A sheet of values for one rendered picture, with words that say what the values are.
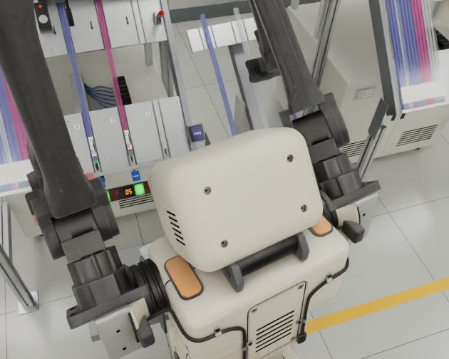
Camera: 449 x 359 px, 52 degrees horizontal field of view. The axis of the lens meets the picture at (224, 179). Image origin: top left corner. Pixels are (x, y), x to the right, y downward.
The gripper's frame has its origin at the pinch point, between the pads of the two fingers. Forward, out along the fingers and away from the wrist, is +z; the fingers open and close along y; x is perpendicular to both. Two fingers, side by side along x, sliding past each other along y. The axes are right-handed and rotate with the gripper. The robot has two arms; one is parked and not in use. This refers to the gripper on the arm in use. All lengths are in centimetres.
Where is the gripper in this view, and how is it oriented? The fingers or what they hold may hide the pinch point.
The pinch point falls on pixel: (253, 74)
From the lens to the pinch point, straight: 150.2
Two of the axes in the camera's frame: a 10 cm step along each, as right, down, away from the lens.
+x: 2.6, 9.6, 0.8
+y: -9.2, 2.7, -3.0
